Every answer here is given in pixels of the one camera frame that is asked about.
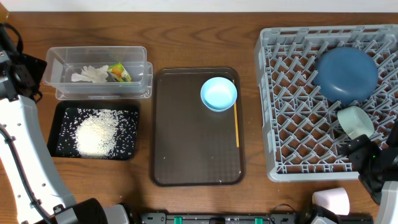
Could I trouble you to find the mint green bowl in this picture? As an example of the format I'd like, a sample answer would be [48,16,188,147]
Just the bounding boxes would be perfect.
[337,106,375,139]

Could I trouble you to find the pink cup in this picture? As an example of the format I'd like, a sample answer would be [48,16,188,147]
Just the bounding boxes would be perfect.
[312,188,350,215]

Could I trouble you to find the dark blue plate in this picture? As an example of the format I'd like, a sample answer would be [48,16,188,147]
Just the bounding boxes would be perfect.
[313,47,378,105]

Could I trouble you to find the wooden chopstick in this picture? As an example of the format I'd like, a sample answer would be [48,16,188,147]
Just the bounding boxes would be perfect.
[234,98,239,148]

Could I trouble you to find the light blue saucer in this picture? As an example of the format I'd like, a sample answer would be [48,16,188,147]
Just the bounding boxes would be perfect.
[200,77,238,112]

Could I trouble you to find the yellow green snack wrapper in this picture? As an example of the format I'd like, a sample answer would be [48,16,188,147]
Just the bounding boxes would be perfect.
[108,63,132,82]

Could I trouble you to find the white rice pile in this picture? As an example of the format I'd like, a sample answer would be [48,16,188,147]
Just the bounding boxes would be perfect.
[57,107,139,159]

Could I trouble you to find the white tissue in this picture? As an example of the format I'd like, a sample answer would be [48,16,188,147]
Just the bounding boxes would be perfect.
[71,65,109,83]

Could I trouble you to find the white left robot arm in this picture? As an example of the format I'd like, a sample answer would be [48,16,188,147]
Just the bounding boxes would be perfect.
[1,23,134,224]

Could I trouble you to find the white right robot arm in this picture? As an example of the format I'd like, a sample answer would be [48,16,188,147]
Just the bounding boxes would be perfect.
[298,123,397,224]

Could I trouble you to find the grey plastic dishwasher rack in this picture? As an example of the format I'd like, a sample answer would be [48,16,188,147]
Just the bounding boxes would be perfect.
[254,24,397,182]

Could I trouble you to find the clear plastic waste bin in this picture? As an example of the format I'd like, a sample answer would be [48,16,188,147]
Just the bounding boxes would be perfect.
[43,46,153,100]

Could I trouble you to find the brown plastic serving tray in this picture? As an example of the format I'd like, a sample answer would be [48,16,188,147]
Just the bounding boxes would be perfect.
[150,67,245,187]

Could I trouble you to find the black rectangular tray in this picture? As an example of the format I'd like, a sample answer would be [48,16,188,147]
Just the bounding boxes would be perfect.
[45,100,141,161]

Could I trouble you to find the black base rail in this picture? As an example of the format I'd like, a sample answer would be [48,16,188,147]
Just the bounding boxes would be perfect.
[139,212,374,224]

